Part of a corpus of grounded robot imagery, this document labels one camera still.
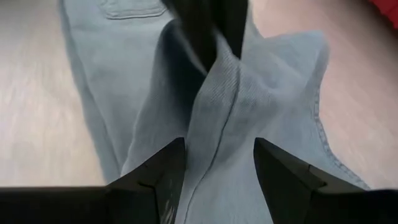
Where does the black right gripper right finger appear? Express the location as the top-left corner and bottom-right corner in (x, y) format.
(253, 137), (365, 224)

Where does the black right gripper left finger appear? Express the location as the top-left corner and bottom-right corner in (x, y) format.
(105, 137), (187, 224)

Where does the red plastic bin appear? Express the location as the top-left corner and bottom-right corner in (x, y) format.
(369, 0), (398, 30)

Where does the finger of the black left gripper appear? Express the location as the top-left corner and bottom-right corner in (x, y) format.
(161, 0), (223, 73)
(217, 0), (249, 60)

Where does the light blue garment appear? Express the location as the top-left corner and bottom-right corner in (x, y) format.
(58, 0), (371, 224)

